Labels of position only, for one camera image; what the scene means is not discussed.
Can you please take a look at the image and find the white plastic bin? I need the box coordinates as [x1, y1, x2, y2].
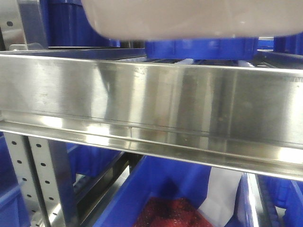
[82, 0, 303, 40]

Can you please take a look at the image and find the blue bin with red contents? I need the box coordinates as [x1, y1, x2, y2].
[94, 156, 254, 227]

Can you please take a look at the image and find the blue bin on upper shelf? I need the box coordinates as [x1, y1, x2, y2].
[145, 38, 258, 60]

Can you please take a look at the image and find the red glittery item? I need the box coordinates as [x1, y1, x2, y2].
[133, 197, 212, 227]

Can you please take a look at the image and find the white paper sheet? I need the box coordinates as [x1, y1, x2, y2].
[198, 167, 243, 227]

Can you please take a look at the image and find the stainless steel shelf rail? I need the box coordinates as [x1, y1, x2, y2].
[0, 55, 303, 180]

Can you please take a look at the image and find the perforated metal shelf post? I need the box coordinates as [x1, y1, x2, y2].
[4, 132, 80, 227]

